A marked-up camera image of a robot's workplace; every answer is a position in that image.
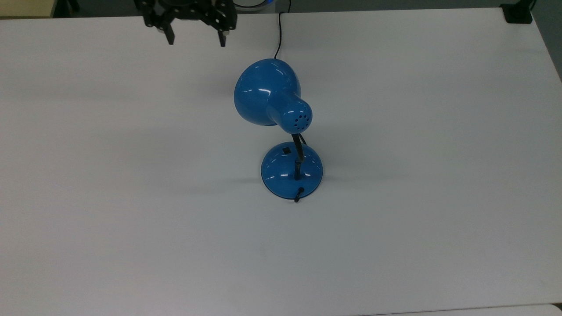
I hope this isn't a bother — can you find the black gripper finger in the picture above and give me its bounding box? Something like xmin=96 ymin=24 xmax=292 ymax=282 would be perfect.
xmin=144 ymin=8 xmax=177 ymax=46
xmin=206 ymin=8 xmax=238 ymax=48

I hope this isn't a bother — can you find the tan wooden desk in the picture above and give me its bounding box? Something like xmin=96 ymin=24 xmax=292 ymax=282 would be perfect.
xmin=0 ymin=0 xmax=56 ymax=18

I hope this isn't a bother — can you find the black lamp power cable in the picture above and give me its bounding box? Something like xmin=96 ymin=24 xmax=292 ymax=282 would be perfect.
xmin=274 ymin=0 xmax=292 ymax=60

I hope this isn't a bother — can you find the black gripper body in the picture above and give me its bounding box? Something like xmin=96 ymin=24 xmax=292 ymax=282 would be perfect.
xmin=134 ymin=0 xmax=236 ymax=21

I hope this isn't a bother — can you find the blue desk lamp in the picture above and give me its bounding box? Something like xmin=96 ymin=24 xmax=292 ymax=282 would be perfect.
xmin=233 ymin=58 xmax=324 ymax=204

